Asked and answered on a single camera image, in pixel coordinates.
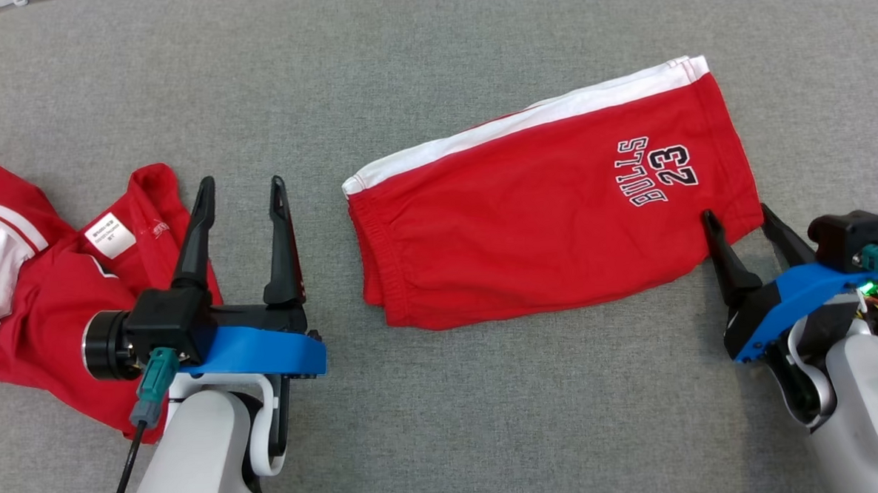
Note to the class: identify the grey fabric upholstered surface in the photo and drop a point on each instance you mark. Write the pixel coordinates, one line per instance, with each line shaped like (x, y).
(430, 54)

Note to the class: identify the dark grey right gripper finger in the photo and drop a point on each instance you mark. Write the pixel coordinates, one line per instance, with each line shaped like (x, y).
(787, 246)
(729, 271)

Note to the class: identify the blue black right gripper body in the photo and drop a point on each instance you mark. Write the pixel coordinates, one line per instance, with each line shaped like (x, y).
(797, 294)

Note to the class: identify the red Bulls 23 shorts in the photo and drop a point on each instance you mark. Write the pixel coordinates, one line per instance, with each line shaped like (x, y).
(527, 220)

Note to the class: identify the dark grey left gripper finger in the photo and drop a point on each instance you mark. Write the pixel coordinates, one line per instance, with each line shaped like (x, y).
(284, 261)
(194, 235)

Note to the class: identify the red white-trimmed jersey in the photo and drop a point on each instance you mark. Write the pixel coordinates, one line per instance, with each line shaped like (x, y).
(56, 293)

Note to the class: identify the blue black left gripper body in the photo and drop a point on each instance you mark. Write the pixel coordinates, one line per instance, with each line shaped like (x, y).
(266, 350)

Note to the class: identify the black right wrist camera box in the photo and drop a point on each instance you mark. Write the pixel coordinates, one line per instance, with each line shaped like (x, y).
(842, 236)

